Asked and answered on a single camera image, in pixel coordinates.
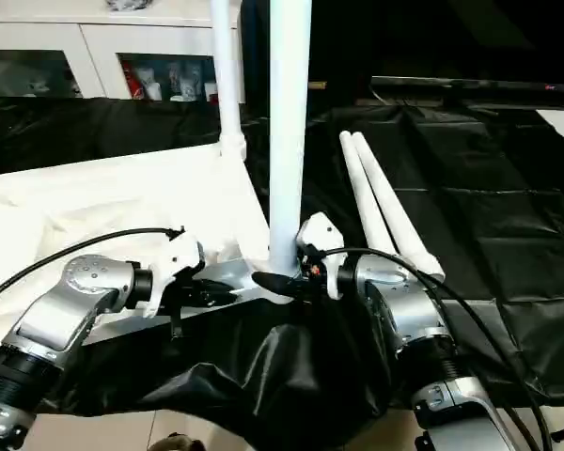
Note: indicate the dark robot foot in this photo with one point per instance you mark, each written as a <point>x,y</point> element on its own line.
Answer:
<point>174,443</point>

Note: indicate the black work mat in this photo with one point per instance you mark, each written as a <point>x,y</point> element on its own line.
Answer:
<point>451,235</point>

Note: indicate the small yellow label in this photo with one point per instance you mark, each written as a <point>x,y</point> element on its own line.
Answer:
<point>318,85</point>

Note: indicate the white plastic table top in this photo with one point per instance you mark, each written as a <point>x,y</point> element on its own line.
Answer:
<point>122,202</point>

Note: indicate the white glass-door cabinet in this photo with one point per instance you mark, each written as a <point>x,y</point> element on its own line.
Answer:
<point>98,37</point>

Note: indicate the long black bar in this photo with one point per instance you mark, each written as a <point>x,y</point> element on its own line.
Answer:
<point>451,87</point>

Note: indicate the red packet behind glass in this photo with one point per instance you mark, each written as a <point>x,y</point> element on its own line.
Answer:
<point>134,82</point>

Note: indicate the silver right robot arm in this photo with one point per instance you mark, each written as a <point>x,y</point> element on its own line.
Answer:
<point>404,300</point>

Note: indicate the white jar behind glass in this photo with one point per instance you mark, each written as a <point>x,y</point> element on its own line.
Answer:
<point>210,91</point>

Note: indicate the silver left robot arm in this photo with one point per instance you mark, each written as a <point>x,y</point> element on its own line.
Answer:
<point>66,300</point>

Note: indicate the patterned bowl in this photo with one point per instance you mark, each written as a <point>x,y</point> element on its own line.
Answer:
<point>127,4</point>

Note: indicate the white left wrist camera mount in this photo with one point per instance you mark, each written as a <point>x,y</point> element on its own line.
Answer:
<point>178,258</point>

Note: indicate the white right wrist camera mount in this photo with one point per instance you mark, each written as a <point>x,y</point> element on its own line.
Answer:
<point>322,232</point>

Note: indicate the white plastic table leg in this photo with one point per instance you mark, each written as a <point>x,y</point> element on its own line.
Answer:
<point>392,197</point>
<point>364,188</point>
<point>289,117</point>
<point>228,70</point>

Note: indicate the white bottle behind glass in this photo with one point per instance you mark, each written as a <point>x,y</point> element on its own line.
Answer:
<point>153,90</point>

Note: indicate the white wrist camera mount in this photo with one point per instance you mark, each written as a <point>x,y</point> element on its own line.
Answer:
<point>322,232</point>
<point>178,258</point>

